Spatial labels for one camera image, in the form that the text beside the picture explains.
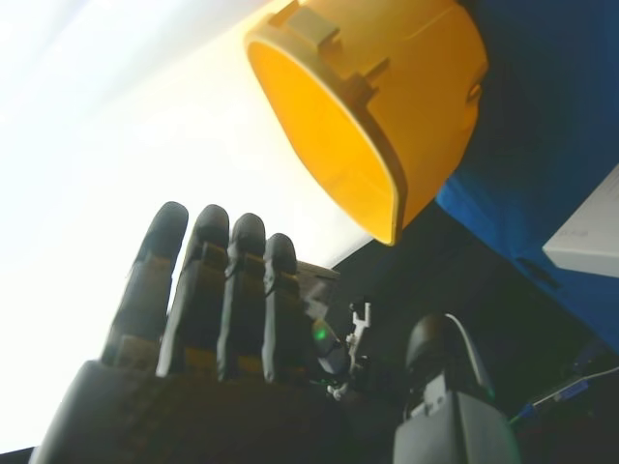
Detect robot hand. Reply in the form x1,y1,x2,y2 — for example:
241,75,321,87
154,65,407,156
28,200,522,464

